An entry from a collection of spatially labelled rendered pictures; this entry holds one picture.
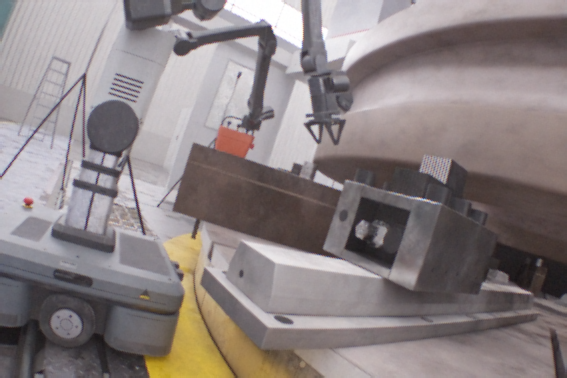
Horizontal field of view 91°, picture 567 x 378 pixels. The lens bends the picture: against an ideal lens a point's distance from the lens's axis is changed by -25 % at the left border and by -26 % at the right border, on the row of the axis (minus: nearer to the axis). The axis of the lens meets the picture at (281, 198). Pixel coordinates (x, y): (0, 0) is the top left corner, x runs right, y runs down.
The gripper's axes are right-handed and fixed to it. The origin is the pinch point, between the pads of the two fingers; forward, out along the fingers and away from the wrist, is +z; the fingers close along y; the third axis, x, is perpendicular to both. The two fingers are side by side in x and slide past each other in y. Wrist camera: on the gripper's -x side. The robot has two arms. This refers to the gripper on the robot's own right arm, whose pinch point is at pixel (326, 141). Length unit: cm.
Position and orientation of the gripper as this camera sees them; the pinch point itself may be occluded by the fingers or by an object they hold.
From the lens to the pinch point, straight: 109.3
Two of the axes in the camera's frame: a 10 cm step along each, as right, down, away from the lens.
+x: -8.9, 2.5, -3.8
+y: -4.3, -1.6, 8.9
